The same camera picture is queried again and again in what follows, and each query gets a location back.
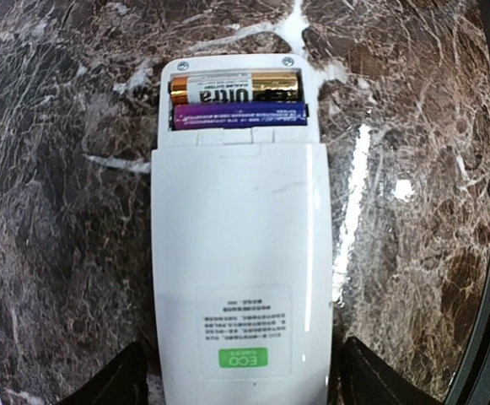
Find brown AAA battery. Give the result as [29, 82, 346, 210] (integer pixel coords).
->
[169, 71, 303, 105]

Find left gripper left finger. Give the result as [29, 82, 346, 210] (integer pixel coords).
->
[65, 342, 148, 405]

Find blue AAA battery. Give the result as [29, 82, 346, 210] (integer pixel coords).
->
[172, 102, 308, 131]

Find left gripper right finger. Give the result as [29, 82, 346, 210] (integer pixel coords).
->
[340, 337, 441, 405]

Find white remote control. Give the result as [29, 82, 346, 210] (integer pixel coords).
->
[150, 54, 333, 404]

